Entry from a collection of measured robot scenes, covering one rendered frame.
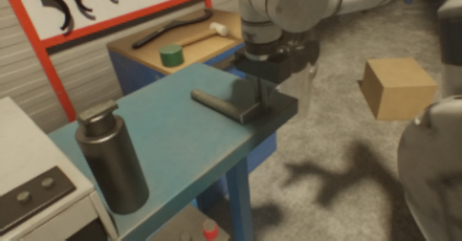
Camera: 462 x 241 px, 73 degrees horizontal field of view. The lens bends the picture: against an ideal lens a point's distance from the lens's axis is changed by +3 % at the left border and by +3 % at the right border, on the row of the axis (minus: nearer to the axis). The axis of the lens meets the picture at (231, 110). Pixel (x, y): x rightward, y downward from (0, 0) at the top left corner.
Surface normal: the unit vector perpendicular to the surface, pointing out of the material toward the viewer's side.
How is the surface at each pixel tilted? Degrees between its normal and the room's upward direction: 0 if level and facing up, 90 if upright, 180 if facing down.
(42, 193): 0
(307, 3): 86
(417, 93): 90
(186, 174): 0
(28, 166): 0
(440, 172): 95
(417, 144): 96
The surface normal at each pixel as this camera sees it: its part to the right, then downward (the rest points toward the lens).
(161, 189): -0.09, -0.82
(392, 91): -0.08, 0.58
